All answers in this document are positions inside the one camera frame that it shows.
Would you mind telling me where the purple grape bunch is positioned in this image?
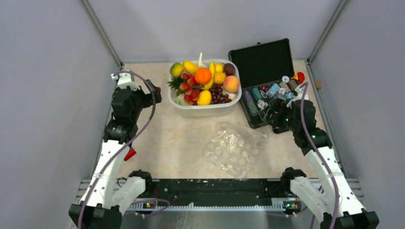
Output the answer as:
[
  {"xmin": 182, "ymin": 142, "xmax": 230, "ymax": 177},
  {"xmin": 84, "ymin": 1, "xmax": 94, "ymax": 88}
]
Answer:
[{"xmin": 209, "ymin": 84, "xmax": 232, "ymax": 104}]

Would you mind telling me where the green pineapple crown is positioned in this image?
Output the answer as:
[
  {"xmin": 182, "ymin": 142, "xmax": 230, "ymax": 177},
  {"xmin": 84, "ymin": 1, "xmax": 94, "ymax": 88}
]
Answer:
[{"xmin": 167, "ymin": 76, "xmax": 186, "ymax": 96}]

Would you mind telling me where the yellow lemon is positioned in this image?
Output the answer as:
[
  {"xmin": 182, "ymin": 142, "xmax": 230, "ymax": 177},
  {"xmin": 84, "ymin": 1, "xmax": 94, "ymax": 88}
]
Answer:
[{"xmin": 197, "ymin": 90, "xmax": 212, "ymax": 105}]

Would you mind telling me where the white peeled banana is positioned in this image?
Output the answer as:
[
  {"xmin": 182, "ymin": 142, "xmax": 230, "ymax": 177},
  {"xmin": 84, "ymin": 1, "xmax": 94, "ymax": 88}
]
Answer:
[{"xmin": 198, "ymin": 52, "xmax": 208, "ymax": 69}]

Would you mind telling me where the peach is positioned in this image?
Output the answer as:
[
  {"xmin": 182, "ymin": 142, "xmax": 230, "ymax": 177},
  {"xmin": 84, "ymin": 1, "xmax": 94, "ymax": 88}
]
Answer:
[{"xmin": 223, "ymin": 75, "xmax": 240, "ymax": 93}]

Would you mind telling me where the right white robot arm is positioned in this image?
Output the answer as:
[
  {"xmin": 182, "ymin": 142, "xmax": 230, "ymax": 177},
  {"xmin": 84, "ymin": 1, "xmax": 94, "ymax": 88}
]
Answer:
[{"xmin": 277, "ymin": 100, "xmax": 380, "ymax": 229}]

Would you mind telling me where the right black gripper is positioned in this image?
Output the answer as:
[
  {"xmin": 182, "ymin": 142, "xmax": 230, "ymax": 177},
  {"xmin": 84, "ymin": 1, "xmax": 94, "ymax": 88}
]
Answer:
[{"xmin": 259, "ymin": 97, "xmax": 300, "ymax": 133}]

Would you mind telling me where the dark purple passion fruit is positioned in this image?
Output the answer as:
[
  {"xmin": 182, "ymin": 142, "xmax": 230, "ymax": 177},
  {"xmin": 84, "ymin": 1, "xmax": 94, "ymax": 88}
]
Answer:
[{"xmin": 224, "ymin": 63, "xmax": 236, "ymax": 76}]

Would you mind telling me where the clear zip top bag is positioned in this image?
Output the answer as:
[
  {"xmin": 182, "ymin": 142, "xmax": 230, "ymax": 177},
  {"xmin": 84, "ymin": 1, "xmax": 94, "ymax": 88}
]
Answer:
[{"xmin": 202, "ymin": 122, "xmax": 268, "ymax": 180}]

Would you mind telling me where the small wooden block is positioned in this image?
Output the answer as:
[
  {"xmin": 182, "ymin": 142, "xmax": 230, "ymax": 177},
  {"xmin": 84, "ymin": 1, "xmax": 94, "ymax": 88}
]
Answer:
[{"xmin": 314, "ymin": 80, "xmax": 322, "ymax": 90}]

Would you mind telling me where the orange persimmon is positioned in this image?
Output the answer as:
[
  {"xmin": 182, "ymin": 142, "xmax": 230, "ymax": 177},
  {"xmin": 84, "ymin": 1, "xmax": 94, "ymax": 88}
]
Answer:
[{"xmin": 194, "ymin": 69, "xmax": 211, "ymax": 85}]

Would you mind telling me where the white plastic fruit basket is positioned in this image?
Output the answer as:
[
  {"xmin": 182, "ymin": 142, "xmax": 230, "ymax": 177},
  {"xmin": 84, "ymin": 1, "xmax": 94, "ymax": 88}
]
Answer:
[{"xmin": 168, "ymin": 59, "xmax": 242, "ymax": 118}]

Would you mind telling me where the red blue block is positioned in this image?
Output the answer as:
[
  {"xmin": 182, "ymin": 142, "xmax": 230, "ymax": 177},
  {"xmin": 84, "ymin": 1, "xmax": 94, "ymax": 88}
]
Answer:
[{"xmin": 124, "ymin": 148, "xmax": 137, "ymax": 161}]

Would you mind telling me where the yellow wrinkled fruit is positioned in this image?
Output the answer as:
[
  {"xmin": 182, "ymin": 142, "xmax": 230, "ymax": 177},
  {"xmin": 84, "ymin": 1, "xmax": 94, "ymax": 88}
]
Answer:
[{"xmin": 214, "ymin": 72, "xmax": 226, "ymax": 84}]

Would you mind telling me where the black poker chip case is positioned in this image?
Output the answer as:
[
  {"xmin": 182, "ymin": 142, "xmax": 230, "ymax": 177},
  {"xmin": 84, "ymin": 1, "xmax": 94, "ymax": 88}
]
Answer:
[{"xmin": 228, "ymin": 38, "xmax": 300, "ymax": 128}]

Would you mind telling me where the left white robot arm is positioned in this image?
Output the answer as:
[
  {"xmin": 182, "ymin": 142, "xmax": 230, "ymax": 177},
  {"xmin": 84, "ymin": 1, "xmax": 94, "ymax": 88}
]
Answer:
[{"xmin": 68, "ymin": 80, "xmax": 161, "ymax": 229}]

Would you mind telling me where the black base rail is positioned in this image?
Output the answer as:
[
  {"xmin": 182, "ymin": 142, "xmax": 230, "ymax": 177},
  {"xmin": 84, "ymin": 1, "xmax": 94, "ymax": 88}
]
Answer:
[{"xmin": 130, "ymin": 178, "xmax": 303, "ymax": 214}]

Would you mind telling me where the green yellow mango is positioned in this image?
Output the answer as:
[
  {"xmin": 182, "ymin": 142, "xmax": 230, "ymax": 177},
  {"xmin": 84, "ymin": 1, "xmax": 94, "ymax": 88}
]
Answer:
[{"xmin": 170, "ymin": 62, "xmax": 184, "ymax": 78}]

